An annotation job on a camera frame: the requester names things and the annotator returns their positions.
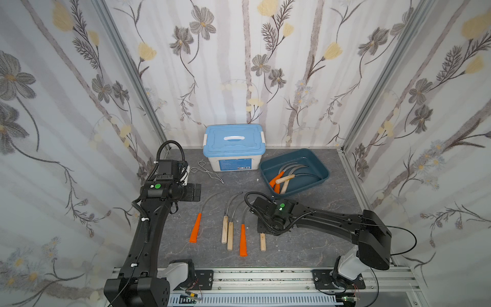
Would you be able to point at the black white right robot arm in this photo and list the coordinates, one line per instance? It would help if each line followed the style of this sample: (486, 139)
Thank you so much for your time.
(370, 236)

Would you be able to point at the teal plastic storage tray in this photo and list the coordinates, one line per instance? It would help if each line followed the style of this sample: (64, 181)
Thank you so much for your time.
(269, 169)

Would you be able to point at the wooden handle sickle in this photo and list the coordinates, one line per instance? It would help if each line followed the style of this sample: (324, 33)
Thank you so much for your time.
(291, 172)
(263, 245)
(225, 222)
(230, 234)
(292, 176)

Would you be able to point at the silver metal tongs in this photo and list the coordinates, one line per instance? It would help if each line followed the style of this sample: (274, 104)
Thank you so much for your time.
(202, 167)

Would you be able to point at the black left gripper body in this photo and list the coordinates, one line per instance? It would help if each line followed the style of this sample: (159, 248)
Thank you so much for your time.
(190, 192)

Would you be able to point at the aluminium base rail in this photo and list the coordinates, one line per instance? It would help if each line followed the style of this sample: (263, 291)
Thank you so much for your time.
(296, 286)

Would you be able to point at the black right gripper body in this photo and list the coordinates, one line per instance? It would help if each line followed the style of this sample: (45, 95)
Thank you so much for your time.
(255, 205)

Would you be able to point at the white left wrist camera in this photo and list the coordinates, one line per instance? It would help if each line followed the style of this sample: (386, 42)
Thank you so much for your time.
(184, 176)

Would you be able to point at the white box with blue lid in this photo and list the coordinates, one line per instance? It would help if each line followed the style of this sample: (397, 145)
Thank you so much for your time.
(234, 147)

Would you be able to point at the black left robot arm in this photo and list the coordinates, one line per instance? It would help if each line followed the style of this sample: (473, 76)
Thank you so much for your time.
(138, 282)

